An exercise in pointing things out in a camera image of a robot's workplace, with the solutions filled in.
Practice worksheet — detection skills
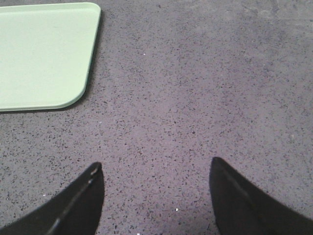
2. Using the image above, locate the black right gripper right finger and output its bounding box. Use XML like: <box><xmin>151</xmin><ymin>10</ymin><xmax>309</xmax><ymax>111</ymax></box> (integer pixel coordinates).
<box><xmin>209</xmin><ymin>157</ymin><xmax>313</xmax><ymax>235</ymax></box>

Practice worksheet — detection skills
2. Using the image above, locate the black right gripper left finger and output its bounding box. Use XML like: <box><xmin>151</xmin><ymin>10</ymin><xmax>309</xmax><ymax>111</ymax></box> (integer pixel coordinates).
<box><xmin>0</xmin><ymin>162</ymin><xmax>104</xmax><ymax>235</ymax></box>

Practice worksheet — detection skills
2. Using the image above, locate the light green rectangular tray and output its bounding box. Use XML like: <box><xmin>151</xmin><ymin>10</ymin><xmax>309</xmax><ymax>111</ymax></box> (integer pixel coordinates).
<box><xmin>0</xmin><ymin>2</ymin><xmax>101</xmax><ymax>112</ymax></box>

